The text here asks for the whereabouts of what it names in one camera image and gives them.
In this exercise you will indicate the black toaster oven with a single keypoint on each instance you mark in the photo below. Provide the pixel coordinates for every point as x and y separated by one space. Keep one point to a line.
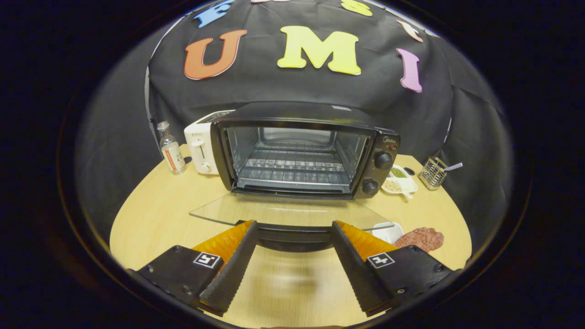
384 160

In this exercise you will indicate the reddish brown meat piece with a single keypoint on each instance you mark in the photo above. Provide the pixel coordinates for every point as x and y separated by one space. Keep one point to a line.
420 238

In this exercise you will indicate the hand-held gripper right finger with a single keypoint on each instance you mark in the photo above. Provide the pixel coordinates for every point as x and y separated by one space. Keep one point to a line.
361 274

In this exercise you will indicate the white divided dish with grains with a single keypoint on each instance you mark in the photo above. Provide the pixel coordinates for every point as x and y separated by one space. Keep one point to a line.
402 183

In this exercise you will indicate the white bread toaster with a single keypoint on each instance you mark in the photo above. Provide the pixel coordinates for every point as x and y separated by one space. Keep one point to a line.
199 146

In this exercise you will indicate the metal spoon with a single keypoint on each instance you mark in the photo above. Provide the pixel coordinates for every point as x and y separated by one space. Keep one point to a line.
453 167

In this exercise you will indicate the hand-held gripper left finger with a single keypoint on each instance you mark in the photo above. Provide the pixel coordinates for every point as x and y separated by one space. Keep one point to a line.
231 274

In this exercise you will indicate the clear glass bottle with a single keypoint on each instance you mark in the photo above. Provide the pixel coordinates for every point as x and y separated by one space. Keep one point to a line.
172 155

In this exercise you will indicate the small white rectangular plate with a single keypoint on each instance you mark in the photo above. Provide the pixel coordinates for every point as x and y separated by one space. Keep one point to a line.
388 232

